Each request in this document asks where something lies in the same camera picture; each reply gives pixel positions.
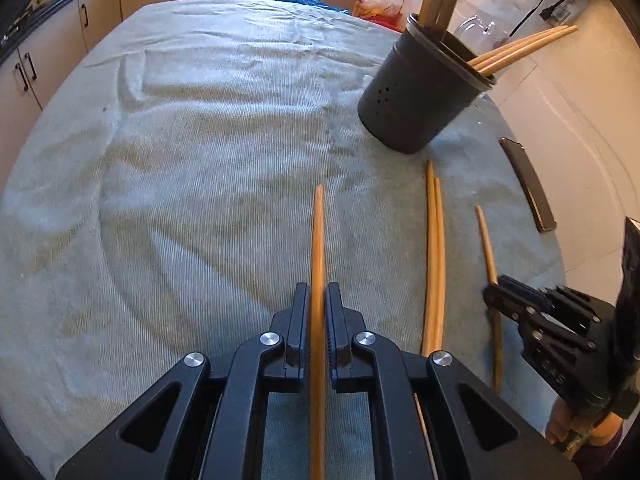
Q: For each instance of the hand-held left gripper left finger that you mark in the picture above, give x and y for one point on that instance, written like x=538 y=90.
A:
x=302 y=320

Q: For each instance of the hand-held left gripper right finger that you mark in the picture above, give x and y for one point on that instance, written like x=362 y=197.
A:
x=331 y=320

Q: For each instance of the glass jar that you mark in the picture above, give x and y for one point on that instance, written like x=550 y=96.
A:
x=477 y=25

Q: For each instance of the smartphone in brown case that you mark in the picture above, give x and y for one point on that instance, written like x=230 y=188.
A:
x=530 y=185

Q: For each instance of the grey-green table cloth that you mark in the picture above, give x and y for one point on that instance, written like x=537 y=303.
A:
x=200 y=160

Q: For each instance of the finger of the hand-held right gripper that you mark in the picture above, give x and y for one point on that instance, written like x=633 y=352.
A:
x=502 y=302
x=522 y=290

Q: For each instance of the person's purple clothing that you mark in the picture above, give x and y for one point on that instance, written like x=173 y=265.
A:
x=597 y=462

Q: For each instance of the black kitchen countertop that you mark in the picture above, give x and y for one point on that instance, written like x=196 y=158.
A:
x=50 y=10

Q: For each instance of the dark grey perforated utensil holder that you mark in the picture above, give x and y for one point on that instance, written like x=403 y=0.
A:
x=410 y=100

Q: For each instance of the person's right hand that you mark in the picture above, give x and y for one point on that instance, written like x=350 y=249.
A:
x=559 y=427

